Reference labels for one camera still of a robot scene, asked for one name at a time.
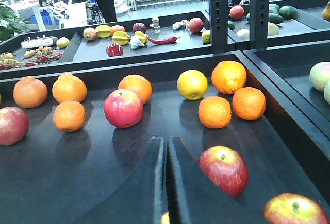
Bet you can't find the small orange far right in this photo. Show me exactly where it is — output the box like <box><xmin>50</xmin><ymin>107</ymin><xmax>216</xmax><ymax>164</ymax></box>
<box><xmin>232</xmin><ymin>87</ymin><xmax>266</xmax><ymax>121</ymax></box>

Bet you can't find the pink red apple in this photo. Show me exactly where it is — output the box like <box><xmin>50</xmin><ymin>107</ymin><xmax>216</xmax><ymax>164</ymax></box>
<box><xmin>1</xmin><ymin>107</ymin><xmax>29</xmax><ymax>146</ymax></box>
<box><xmin>104</xmin><ymin>88</ymin><xmax>143</xmax><ymax>128</ymax></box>

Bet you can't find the small orange tangerine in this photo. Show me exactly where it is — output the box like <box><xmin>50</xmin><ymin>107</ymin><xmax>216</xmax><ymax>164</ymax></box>
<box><xmin>53</xmin><ymin>101</ymin><xmax>86</xmax><ymax>132</ymax></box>

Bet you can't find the black wooden produce stand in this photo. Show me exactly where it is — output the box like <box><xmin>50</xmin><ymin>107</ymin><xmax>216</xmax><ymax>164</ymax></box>
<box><xmin>0</xmin><ymin>0</ymin><xmax>330</xmax><ymax>224</ymax></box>

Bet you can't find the pink peach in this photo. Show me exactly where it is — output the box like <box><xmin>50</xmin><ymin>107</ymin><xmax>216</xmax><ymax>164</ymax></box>
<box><xmin>309</xmin><ymin>61</ymin><xmax>329</xmax><ymax>92</ymax></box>

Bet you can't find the pink red apple left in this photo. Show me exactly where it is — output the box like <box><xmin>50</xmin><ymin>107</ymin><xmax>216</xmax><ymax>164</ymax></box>
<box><xmin>1</xmin><ymin>107</ymin><xmax>29</xmax><ymax>146</ymax></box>

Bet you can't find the white garlic bulb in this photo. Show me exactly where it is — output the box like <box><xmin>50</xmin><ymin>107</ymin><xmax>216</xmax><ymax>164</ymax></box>
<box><xmin>130</xmin><ymin>36</ymin><xmax>145</xmax><ymax>49</ymax></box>

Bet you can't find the yellow orange fruit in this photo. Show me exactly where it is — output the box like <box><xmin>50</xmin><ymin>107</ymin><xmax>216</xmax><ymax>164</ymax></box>
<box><xmin>177</xmin><ymin>70</ymin><xmax>208</xmax><ymax>101</ymax></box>

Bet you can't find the orange with navel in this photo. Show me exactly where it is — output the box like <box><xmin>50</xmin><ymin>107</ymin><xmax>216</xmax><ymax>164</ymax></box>
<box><xmin>211</xmin><ymin>60</ymin><xmax>247</xmax><ymax>94</ymax></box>

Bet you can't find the red bell pepper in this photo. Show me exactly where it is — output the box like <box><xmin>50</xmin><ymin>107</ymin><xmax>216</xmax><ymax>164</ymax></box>
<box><xmin>106</xmin><ymin>43</ymin><xmax>124</xmax><ymax>57</ymax></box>

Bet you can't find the small orange right pair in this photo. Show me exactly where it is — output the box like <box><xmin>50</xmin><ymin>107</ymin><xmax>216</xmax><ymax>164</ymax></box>
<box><xmin>198</xmin><ymin>96</ymin><xmax>232</xmax><ymax>129</ymax></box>

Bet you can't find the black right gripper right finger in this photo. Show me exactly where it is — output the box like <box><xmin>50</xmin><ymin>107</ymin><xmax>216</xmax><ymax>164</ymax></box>
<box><xmin>166</xmin><ymin>136</ymin><xmax>266</xmax><ymax>223</ymax></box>

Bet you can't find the green potted plant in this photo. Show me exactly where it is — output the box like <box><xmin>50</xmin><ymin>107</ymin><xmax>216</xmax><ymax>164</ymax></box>
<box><xmin>1</xmin><ymin>0</ymin><xmax>27</xmax><ymax>41</ymax></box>

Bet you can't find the red apple middle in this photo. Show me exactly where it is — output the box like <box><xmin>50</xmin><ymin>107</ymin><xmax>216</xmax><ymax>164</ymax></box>
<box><xmin>198</xmin><ymin>145</ymin><xmax>249</xmax><ymax>198</ymax></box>

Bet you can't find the bumpy orange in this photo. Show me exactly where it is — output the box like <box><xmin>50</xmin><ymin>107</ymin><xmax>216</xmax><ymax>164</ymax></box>
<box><xmin>13</xmin><ymin>76</ymin><xmax>48</xmax><ymax>108</ymax></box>
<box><xmin>52</xmin><ymin>73</ymin><xmax>87</xmax><ymax>103</ymax></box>

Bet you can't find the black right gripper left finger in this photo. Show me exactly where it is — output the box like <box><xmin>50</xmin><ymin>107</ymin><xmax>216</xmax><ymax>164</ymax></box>
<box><xmin>73</xmin><ymin>137</ymin><xmax>165</xmax><ymax>223</ymax></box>

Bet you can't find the bumpy orange left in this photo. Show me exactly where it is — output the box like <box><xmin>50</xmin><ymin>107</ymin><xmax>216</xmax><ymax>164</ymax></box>
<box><xmin>13</xmin><ymin>76</ymin><xmax>48</xmax><ymax>108</ymax></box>

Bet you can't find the orange centre back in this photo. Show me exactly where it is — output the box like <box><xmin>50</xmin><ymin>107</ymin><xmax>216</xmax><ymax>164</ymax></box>
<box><xmin>118</xmin><ymin>74</ymin><xmax>153</xmax><ymax>104</ymax></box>

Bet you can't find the red apple front right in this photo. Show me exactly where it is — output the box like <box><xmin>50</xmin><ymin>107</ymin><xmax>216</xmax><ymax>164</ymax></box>
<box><xmin>262</xmin><ymin>192</ymin><xmax>329</xmax><ymax>224</ymax></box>

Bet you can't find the red chili pepper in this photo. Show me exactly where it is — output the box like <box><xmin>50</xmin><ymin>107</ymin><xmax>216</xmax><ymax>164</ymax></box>
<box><xmin>147</xmin><ymin>36</ymin><xmax>178</xmax><ymax>45</ymax></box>

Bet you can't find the pink red apple right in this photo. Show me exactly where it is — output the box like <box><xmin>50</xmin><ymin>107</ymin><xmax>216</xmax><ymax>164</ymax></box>
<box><xmin>104</xmin><ymin>88</ymin><xmax>143</xmax><ymax>128</ymax></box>

